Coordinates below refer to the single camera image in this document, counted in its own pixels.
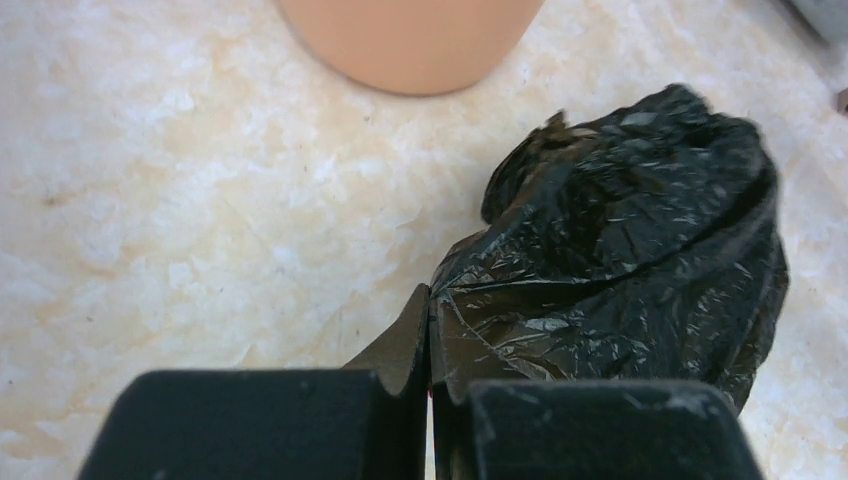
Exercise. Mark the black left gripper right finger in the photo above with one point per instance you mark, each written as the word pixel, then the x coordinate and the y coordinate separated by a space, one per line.
pixel 490 422

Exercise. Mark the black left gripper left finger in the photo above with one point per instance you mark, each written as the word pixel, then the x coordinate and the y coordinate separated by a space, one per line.
pixel 364 420

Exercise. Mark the black trash bag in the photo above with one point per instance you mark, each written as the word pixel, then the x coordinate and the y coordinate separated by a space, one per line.
pixel 640 245

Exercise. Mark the orange plastic trash bin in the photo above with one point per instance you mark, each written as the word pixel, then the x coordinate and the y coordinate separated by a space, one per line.
pixel 413 47

